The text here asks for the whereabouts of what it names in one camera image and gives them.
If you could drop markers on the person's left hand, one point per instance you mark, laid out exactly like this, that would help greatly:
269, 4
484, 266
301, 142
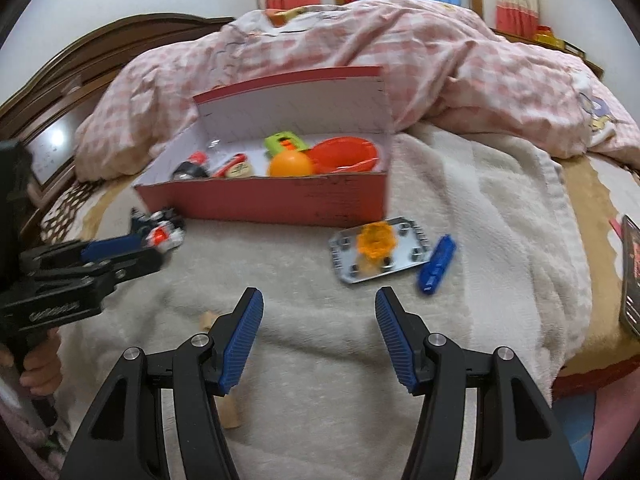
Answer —
45, 370

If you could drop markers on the black flat box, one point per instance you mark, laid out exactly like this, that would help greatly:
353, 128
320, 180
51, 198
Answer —
631, 280

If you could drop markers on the yellow box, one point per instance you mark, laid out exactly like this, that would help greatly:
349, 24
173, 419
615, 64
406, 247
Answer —
546, 35

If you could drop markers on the cream towel blanket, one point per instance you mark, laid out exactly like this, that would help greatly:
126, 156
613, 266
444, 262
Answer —
325, 335

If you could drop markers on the orange plastic bowl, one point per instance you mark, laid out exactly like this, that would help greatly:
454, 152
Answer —
345, 152

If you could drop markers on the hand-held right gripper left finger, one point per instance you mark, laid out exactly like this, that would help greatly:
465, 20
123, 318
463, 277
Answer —
242, 340

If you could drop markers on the black red white toy car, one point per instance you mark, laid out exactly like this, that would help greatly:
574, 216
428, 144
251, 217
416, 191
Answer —
165, 235

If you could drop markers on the red marker pen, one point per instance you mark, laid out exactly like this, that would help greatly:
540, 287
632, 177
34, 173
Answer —
222, 166

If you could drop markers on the round wooden chess piece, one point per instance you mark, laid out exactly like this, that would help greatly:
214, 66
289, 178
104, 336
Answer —
241, 170

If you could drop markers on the red cardboard box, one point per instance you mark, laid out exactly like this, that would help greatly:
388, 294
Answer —
275, 200

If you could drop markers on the person's left forearm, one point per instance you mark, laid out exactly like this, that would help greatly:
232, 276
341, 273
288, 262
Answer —
20, 440

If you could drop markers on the pink checked quilt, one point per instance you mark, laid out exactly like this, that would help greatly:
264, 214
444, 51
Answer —
450, 60

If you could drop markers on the grey plate with holes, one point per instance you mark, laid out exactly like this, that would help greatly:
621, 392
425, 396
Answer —
345, 255

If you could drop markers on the orange gear toy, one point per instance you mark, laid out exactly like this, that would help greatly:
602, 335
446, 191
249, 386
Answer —
377, 242

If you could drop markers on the blue plastic toy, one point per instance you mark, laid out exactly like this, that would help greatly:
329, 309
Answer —
435, 265

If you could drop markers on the dark wooden headboard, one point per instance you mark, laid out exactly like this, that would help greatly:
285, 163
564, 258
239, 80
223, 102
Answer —
100, 45

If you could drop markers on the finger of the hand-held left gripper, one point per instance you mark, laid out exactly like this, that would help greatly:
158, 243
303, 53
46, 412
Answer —
130, 265
110, 247

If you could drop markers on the orange ball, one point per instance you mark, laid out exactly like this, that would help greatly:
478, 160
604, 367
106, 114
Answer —
290, 165

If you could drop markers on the dark patterned cloth pouch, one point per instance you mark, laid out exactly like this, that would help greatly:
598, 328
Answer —
190, 169

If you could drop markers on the green plastic toy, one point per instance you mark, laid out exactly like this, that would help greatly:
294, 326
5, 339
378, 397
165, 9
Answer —
280, 142

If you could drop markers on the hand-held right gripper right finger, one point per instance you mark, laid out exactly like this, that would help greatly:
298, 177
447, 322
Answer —
397, 340

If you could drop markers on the small wooden block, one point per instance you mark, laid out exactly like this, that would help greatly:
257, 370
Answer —
209, 321
232, 412

